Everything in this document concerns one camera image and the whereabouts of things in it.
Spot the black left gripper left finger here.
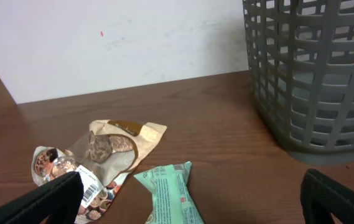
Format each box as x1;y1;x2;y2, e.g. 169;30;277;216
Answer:
0;171;83;224

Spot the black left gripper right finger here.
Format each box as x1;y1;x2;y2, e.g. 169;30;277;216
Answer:
300;169;354;224

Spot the beige cookie pouch with window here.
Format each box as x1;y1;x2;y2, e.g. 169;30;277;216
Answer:
31;119;167;223

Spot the mint green snack packet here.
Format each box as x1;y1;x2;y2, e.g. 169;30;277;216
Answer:
134;161;203;224

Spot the grey plastic lattice basket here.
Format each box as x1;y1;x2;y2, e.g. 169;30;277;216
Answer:
243;0;354;165

